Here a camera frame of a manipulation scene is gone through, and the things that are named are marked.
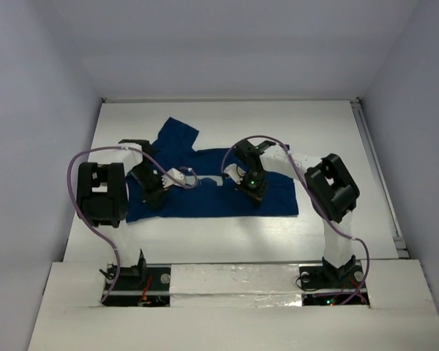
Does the blue t shirt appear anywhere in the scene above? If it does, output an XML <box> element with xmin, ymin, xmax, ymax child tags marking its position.
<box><xmin>126</xmin><ymin>118</ymin><xmax>299</xmax><ymax>223</ymax></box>

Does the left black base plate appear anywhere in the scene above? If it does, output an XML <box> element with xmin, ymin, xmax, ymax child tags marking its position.
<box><xmin>102</xmin><ymin>265</ymin><xmax>171</xmax><ymax>307</ymax></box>

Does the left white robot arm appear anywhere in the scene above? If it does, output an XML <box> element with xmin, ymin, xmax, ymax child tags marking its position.
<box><xmin>77</xmin><ymin>139</ymin><xmax>168</xmax><ymax>289</ymax></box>

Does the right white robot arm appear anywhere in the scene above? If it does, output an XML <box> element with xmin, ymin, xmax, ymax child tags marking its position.
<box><xmin>221</xmin><ymin>140</ymin><xmax>360</xmax><ymax>287</ymax></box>

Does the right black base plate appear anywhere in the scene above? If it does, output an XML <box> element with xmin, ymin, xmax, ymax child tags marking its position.
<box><xmin>295</xmin><ymin>264</ymin><xmax>369</xmax><ymax>306</ymax></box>

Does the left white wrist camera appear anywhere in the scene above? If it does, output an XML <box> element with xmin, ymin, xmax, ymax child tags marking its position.
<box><xmin>161</xmin><ymin>168</ymin><xmax>190</xmax><ymax>189</ymax></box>

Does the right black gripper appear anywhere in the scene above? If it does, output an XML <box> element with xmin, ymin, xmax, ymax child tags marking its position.
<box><xmin>236</xmin><ymin>170</ymin><xmax>269</xmax><ymax>207</ymax></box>

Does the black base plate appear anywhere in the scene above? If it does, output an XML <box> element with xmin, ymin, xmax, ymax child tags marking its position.
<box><xmin>295</xmin><ymin>264</ymin><xmax>369</xmax><ymax>306</ymax></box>
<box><xmin>102</xmin><ymin>265</ymin><xmax>171</xmax><ymax>307</ymax></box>

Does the aluminium side rail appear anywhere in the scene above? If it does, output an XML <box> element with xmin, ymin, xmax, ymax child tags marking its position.
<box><xmin>350</xmin><ymin>98</ymin><xmax>410</xmax><ymax>260</ymax></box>

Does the silver foil strip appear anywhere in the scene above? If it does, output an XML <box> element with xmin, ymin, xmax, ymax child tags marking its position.
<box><xmin>169</xmin><ymin>264</ymin><xmax>302</xmax><ymax>308</ymax></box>

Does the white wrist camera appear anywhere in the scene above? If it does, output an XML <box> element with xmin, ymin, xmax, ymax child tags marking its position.
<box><xmin>161</xmin><ymin>168</ymin><xmax>190</xmax><ymax>189</ymax></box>
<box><xmin>222</xmin><ymin>163</ymin><xmax>246</xmax><ymax>184</ymax></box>

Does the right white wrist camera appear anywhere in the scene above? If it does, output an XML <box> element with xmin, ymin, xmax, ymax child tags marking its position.
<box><xmin>222</xmin><ymin>163</ymin><xmax>246</xmax><ymax>184</ymax></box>

